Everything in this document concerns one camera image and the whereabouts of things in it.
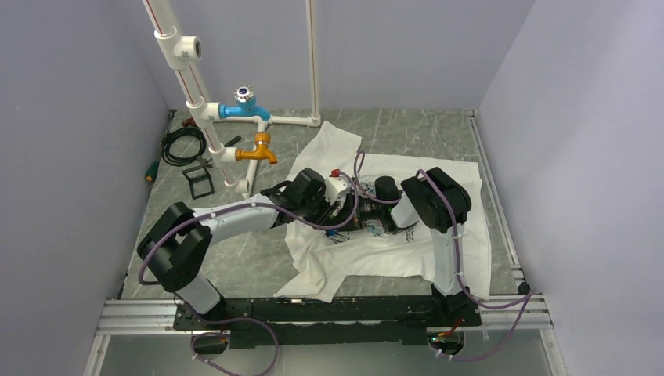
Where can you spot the green handled screwdriver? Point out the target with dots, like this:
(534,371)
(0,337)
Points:
(151,173)

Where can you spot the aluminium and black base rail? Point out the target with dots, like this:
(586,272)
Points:
(250,322)

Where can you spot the black rectangular frame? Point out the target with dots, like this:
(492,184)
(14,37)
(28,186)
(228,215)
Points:
(200,182)

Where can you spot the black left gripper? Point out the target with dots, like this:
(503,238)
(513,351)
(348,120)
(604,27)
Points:
(327,210)

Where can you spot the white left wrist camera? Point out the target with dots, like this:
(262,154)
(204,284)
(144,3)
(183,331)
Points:
(336,186)

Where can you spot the black bar tool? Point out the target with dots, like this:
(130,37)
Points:
(234,141)

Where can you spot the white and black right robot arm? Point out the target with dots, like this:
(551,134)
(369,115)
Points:
(434,199)

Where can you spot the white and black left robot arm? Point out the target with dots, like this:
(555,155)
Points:
(174,250)

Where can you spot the brown pipe fitting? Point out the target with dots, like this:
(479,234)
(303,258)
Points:
(189,123)

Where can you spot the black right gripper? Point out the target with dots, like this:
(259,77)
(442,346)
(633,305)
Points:
(358,219)

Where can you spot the white floral print t-shirt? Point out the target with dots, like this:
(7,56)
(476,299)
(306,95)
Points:
(323,265)

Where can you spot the blue plastic tap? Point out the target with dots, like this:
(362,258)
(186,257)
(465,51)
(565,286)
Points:
(246,106)

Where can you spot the orange plastic tap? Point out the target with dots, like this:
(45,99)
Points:
(261,151)

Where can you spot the white PVC pipe frame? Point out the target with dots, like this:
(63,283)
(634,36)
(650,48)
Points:
(182,53)

